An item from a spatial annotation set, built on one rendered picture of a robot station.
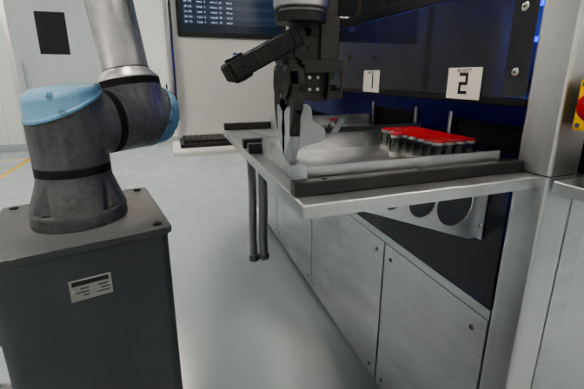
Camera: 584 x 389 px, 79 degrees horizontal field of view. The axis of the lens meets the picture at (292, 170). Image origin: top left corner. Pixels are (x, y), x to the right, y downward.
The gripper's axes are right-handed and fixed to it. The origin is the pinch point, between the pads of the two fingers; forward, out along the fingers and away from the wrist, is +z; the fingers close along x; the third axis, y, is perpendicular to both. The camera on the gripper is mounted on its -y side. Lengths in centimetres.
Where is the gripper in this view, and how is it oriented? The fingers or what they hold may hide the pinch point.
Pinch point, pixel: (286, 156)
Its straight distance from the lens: 52.7
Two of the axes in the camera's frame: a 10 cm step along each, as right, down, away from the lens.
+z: 0.0, 9.7, 2.6
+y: 9.5, -0.8, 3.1
